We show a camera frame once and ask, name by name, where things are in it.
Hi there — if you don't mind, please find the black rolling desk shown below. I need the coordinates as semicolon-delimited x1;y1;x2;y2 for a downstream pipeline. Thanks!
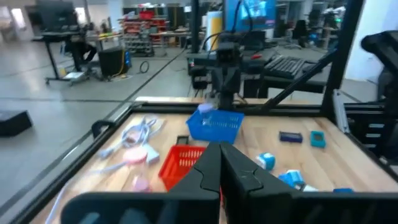
32;29;125;86

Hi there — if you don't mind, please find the blue screen monitor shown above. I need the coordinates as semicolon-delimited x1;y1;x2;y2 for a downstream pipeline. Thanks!
223;0;277;32

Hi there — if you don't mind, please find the white bracket strip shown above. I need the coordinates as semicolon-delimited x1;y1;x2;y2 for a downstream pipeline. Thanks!
331;89;351;134

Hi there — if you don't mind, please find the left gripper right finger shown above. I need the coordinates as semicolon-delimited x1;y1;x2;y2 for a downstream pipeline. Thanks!
220;142;398;224

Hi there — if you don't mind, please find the black clamp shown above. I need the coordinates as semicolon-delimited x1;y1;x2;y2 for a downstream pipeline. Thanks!
91;119;114;138

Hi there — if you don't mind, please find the teal digital display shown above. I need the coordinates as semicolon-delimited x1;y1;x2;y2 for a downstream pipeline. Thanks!
310;130;326;149

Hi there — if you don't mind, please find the pink lid clear jar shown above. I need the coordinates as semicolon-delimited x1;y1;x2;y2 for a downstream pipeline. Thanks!
123;147;152;192

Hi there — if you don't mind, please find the white and yellow roll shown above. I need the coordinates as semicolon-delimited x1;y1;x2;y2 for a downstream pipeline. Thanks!
205;11;224;52

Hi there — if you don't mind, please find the black aluminium frame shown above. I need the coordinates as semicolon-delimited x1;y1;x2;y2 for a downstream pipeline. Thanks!
0;0;398;224

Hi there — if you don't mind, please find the coiled white cable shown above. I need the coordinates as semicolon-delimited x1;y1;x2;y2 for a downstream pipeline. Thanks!
98;116;162;159

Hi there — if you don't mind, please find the red bin shelf rack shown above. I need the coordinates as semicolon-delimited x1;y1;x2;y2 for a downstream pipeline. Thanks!
118;9;170;57

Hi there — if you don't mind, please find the blue plastic basket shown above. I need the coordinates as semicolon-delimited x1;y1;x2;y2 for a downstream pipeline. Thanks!
185;108;246;145

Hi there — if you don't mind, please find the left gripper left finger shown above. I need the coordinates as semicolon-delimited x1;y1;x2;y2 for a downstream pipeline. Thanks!
60;142;222;224

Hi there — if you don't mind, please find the black monitor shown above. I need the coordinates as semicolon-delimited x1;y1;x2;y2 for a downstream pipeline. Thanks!
35;0;80;32

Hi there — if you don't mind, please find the black floor box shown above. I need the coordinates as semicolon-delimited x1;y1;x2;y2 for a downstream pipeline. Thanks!
0;110;33;138

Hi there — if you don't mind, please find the black computer tower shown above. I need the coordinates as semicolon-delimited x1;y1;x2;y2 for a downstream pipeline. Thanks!
98;46;132;78

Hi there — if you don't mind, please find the purple lid clear jar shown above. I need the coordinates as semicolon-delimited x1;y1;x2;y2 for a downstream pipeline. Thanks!
197;101;218;119

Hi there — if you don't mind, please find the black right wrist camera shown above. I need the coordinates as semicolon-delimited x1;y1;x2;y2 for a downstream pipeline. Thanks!
216;42;241;65

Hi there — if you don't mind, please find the black keyboard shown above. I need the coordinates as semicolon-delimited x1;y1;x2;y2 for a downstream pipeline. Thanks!
263;55;308;79

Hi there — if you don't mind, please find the white power adapter brick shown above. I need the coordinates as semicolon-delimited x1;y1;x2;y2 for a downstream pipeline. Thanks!
144;143;161;165

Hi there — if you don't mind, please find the red plastic basket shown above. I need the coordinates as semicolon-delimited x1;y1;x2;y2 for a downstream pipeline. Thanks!
158;144;208;191

